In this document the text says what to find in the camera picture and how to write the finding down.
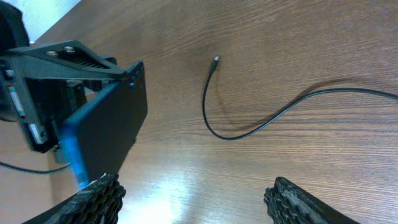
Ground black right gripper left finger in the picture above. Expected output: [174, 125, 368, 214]
[26, 174, 126, 224]

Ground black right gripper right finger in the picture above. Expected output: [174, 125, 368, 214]
[264, 177, 359, 224]

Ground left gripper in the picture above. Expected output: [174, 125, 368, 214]
[1, 40, 125, 153]

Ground black USB charging cable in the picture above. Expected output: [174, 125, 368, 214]
[201, 55, 398, 141]

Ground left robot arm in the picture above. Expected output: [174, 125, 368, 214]
[1, 1, 126, 153]

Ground blue Galaxy smartphone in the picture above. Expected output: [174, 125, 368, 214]
[60, 61, 148, 189]

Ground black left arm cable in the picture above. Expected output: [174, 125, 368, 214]
[0, 160, 72, 175]

